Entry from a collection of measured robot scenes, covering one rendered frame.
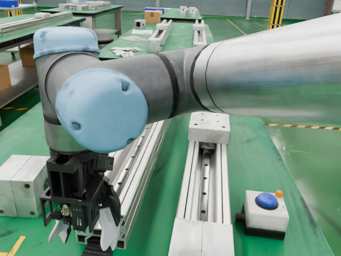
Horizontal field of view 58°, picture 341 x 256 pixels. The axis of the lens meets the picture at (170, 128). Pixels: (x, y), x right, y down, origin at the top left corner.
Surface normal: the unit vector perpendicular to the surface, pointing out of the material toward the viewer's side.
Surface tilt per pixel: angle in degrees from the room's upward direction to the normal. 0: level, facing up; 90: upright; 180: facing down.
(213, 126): 0
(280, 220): 90
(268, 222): 90
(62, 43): 88
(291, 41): 52
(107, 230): 74
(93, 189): 1
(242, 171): 0
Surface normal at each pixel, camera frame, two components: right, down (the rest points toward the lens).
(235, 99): -0.74, 0.59
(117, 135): 0.50, 0.38
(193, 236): 0.04, -0.91
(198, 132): -0.14, 0.41
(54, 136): -0.43, 0.36
